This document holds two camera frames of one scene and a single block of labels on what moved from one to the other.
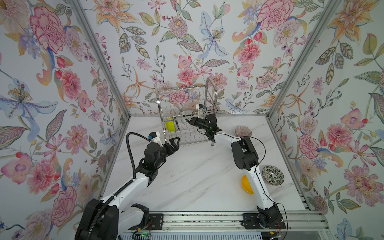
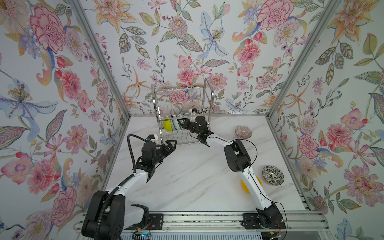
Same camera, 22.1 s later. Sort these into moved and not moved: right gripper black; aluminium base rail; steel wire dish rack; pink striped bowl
Moved: right gripper black
Not moved: pink striped bowl; aluminium base rail; steel wire dish rack
